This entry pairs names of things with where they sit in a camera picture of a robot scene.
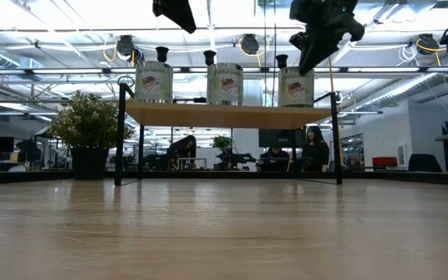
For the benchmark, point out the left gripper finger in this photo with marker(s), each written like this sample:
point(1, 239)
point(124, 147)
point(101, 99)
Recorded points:
point(177, 13)

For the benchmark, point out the small background plant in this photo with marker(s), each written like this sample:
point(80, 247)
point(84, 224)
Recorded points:
point(222, 143)

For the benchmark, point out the black candle stick holder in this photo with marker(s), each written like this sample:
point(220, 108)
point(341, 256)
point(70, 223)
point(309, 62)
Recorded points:
point(282, 60)
point(209, 57)
point(162, 53)

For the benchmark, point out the artificial potted plant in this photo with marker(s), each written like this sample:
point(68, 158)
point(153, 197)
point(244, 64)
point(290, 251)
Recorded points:
point(88, 128)

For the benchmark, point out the wooden shelf black metal legs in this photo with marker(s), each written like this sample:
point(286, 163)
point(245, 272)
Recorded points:
point(228, 116)

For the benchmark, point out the black metal rig frame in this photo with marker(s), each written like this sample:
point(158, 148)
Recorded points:
point(224, 176)

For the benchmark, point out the person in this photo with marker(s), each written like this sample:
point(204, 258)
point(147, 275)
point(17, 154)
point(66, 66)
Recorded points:
point(183, 149)
point(274, 159)
point(317, 151)

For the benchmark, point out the red seat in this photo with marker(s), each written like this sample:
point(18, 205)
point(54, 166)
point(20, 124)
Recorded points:
point(384, 161)

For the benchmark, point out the glass candle jar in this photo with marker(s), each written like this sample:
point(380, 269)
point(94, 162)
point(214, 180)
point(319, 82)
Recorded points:
point(295, 88)
point(153, 82)
point(225, 84)

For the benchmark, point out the dark background monitor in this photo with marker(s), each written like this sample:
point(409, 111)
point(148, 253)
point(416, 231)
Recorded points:
point(280, 138)

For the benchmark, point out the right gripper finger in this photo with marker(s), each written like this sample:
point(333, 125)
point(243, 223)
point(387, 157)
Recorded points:
point(321, 44)

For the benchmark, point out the black office chair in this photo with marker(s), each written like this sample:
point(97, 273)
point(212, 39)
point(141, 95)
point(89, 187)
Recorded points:
point(424, 163)

